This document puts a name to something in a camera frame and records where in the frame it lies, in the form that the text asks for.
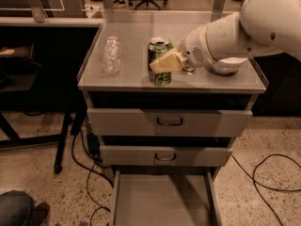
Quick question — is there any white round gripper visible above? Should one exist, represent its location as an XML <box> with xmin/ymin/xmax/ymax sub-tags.
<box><xmin>150</xmin><ymin>24</ymin><xmax>215</xmax><ymax>73</ymax></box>

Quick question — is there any green soda can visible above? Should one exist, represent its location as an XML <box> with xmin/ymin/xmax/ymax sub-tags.
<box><xmin>148</xmin><ymin>37</ymin><xmax>173</xmax><ymax>87</ymax></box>

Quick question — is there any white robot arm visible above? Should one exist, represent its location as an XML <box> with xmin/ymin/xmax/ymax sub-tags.
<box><xmin>150</xmin><ymin>0</ymin><xmax>301</xmax><ymax>73</ymax></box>

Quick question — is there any blue soda can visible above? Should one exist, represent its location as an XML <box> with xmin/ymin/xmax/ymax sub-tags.
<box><xmin>183</xmin><ymin>65</ymin><xmax>196</xmax><ymax>73</ymax></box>

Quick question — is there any grey drawer cabinet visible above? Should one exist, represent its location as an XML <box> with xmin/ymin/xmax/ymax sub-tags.
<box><xmin>76</xmin><ymin>10</ymin><xmax>269</xmax><ymax>174</ymax></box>

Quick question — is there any top grey drawer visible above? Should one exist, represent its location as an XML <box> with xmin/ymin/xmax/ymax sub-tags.
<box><xmin>87</xmin><ymin>108</ymin><xmax>252</xmax><ymax>137</ymax></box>

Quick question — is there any grey drawer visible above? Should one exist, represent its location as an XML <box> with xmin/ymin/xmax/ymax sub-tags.
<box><xmin>87</xmin><ymin>108</ymin><xmax>252</xmax><ymax>137</ymax></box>
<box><xmin>101</xmin><ymin>146</ymin><xmax>232</xmax><ymax>167</ymax></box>
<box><xmin>109</xmin><ymin>168</ymin><xmax>222</xmax><ymax>226</ymax></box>

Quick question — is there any middle grey drawer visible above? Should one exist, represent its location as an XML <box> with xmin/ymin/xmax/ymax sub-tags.
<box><xmin>101</xmin><ymin>146</ymin><xmax>232</xmax><ymax>167</ymax></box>

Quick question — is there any bottom grey drawer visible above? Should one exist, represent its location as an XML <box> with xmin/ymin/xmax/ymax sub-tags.
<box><xmin>109</xmin><ymin>168</ymin><xmax>222</xmax><ymax>226</ymax></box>

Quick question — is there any white ceramic bowl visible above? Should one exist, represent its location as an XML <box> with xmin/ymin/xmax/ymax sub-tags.
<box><xmin>213</xmin><ymin>57</ymin><xmax>246</xmax><ymax>75</ymax></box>

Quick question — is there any clear plastic bottle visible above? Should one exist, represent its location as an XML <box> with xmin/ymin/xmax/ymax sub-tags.
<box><xmin>102</xmin><ymin>36</ymin><xmax>121</xmax><ymax>74</ymax></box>

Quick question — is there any person foot white sneaker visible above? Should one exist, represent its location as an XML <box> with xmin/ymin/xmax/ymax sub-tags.
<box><xmin>113</xmin><ymin>0</ymin><xmax>126</xmax><ymax>8</ymax></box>

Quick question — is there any black power adapter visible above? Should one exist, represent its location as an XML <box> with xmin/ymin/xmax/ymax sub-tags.
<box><xmin>87</xmin><ymin>133</ymin><xmax>100</xmax><ymax>155</ymax></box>

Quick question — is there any brown shoe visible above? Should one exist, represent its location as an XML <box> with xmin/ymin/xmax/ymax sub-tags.
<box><xmin>31</xmin><ymin>202</ymin><xmax>50</xmax><ymax>226</ymax></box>

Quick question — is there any black table frame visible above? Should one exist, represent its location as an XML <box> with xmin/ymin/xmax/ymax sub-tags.
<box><xmin>0</xmin><ymin>44</ymin><xmax>88</xmax><ymax>175</ymax></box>

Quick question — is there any black floor cable right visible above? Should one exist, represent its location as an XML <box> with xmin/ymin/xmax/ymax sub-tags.
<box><xmin>230</xmin><ymin>153</ymin><xmax>301</xmax><ymax>226</ymax></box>

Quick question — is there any black floor cable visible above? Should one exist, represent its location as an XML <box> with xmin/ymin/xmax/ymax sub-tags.
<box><xmin>230</xmin><ymin>153</ymin><xmax>301</xmax><ymax>226</ymax></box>
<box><xmin>71</xmin><ymin>122</ymin><xmax>115</xmax><ymax>226</ymax></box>

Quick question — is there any black floor cable left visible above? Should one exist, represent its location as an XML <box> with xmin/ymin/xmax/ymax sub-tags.
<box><xmin>71</xmin><ymin>122</ymin><xmax>115</xmax><ymax>226</ymax></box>

